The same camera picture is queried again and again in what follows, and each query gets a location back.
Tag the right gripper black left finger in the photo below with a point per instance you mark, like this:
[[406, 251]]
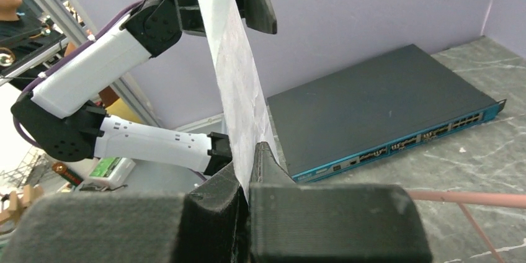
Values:
[[203, 225]]

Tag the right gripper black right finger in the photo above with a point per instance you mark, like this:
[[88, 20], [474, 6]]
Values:
[[365, 222]]

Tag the pink perforated music stand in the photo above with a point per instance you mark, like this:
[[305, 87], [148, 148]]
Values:
[[462, 199]]

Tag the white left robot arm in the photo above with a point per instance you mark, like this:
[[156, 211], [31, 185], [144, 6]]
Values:
[[67, 110]]

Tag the green white box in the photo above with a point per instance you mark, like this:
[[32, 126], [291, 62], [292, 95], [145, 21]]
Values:
[[111, 172]]

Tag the black folder book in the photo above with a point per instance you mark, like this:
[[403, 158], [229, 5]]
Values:
[[372, 110]]

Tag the person in background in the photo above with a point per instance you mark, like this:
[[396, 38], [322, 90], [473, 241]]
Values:
[[22, 35]]

